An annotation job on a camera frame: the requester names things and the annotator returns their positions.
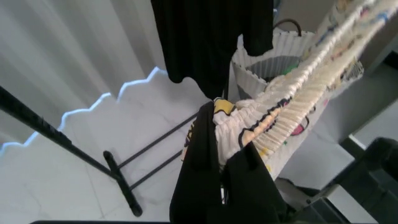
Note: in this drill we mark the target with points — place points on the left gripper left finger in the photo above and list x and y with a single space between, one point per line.
192 186

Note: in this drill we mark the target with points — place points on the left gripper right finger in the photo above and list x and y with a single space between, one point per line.
252 193

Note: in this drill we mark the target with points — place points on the cream printed garment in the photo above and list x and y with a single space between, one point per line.
295 102

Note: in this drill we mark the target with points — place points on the black garment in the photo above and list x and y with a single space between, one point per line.
202 40

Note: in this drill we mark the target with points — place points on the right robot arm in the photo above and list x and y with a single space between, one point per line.
376 174

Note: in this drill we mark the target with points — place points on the black clothes rack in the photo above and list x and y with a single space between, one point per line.
121 183

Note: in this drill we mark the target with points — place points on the white laundry basket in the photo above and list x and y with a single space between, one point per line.
286 43

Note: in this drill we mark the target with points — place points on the white curtain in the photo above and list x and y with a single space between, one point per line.
77 46

